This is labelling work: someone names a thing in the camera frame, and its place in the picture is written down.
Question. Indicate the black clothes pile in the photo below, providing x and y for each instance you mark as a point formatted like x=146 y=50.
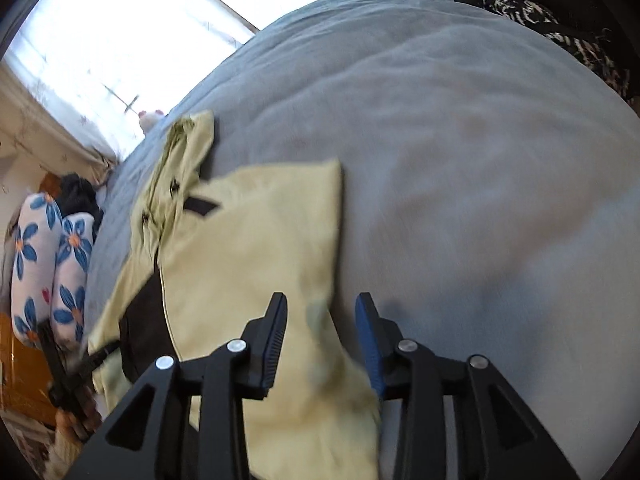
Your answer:
x=77 y=197

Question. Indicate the orange wooden headboard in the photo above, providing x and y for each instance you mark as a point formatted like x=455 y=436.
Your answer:
x=20 y=375

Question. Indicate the blue floral rolled quilt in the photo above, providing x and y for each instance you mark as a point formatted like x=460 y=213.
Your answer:
x=35 y=270

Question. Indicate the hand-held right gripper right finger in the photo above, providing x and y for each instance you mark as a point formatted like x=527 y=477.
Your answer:
x=367 y=345

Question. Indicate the white and pink plush toy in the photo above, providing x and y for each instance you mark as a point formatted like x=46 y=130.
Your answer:
x=149 y=121

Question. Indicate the black and white zebra cloth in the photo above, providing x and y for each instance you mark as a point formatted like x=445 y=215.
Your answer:
x=575 y=45

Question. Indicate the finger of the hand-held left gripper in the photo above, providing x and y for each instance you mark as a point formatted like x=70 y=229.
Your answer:
x=100 y=357
x=55 y=355

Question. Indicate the yellow and black jacket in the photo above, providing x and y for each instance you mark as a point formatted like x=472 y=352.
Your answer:
x=225 y=260

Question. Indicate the person's left hand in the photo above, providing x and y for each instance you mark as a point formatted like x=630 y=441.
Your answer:
x=82 y=425

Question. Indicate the beige floral curtain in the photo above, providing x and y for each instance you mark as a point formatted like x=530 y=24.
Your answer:
x=45 y=120

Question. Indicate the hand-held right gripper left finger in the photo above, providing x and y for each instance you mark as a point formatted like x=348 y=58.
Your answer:
x=274 y=350

